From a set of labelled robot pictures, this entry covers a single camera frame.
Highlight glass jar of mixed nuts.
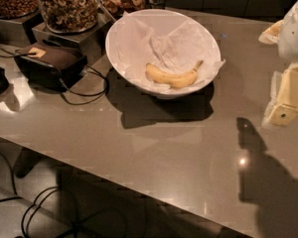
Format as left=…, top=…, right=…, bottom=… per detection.
left=37, top=0, right=98, bottom=34

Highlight dark metal stand middle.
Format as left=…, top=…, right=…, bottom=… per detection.
left=33, top=13, right=111, bottom=64

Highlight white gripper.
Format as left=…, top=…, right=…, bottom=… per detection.
left=258, top=0, right=298, bottom=127

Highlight white paper napkin liner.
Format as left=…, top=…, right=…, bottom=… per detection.
left=115, top=11, right=226, bottom=91

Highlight yellow banana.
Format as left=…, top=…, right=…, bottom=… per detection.
left=146, top=60, right=203, bottom=88

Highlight dark metal stand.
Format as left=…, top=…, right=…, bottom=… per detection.
left=33, top=13, right=111, bottom=64
left=0, top=12, right=43, bottom=47

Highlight dark metal stand left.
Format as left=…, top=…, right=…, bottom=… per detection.
left=0, top=12, right=43, bottom=47

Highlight black floor cables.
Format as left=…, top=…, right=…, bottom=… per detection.
left=0, top=146, right=130, bottom=238

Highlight black box with tag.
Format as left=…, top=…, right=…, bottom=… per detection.
left=14, top=43, right=87, bottom=92

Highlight white bowl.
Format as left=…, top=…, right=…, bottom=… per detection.
left=104, top=9, right=223, bottom=100

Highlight black cable on table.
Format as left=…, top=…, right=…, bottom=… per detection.
left=0, top=38, right=110, bottom=106

